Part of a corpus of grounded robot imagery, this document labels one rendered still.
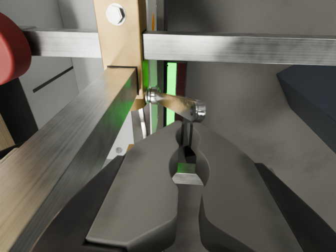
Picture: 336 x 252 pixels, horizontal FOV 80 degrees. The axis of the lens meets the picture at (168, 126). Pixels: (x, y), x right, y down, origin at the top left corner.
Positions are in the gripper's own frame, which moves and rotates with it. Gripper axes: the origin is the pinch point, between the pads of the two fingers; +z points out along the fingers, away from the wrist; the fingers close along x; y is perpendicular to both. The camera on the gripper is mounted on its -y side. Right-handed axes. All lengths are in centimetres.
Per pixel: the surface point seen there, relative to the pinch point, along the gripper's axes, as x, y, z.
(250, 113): 44, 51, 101
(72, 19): -24.9, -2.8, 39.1
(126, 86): -6.0, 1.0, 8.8
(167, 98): -1.6, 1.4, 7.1
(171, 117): -1.9, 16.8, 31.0
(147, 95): -5.0, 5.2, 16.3
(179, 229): 6, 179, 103
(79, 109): -8.0, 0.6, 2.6
